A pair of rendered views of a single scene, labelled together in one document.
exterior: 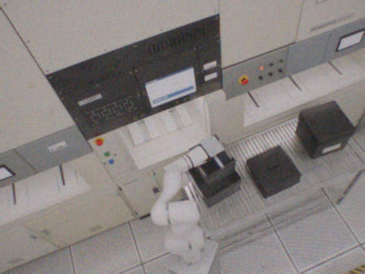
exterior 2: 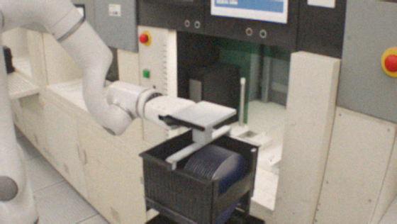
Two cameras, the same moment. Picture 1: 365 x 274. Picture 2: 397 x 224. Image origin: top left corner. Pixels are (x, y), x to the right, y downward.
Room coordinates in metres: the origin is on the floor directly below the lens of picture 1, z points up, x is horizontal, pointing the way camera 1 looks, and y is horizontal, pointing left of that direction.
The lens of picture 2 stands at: (0.61, -0.77, 1.57)
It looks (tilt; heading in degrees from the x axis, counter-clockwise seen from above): 22 degrees down; 58
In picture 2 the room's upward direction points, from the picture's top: straight up
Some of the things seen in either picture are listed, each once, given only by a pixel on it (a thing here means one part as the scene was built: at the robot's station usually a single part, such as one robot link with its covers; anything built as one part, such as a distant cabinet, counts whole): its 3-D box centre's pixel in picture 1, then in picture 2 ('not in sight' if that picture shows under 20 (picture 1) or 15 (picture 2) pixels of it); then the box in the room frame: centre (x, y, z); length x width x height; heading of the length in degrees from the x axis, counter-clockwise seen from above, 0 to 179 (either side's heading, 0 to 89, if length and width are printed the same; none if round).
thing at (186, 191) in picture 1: (266, 187); not in sight; (1.07, -0.59, 0.38); 1.30 x 0.60 x 0.76; 101
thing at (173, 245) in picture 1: (181, 243); (9, 181); (0.56, 0.14, 1.07); 0.19 x 0.12 x 0.24; 86
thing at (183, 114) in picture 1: (175, 117); (291, 160); (1.58, 0.02, 0.89); 0.22 x 0.21 x 0.04; 11
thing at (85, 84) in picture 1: (148, 108); (276, 121); (1.67, 0.22, 0.98); 0.95 x 0.88 x 1.95; 11
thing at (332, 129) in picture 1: (323, 130); not in sight; (1.20, -1.02, 0.89); 0.29 x 0.29 x 0.25; 7
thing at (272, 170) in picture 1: (272, 170); not in sight; (1.01, -0.58, 0.83); 0.29 x 0.29 x 0.13; 13
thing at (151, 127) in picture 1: (143, 130); (240, 140); (1.53, 0.29, 0.89); 0.22 x 0.21 x 0.04; 11
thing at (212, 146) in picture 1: (212, 159); (201, 170); (1.02, -0.15, 1.12); 0.24 x 0.20 x 0.32; 20
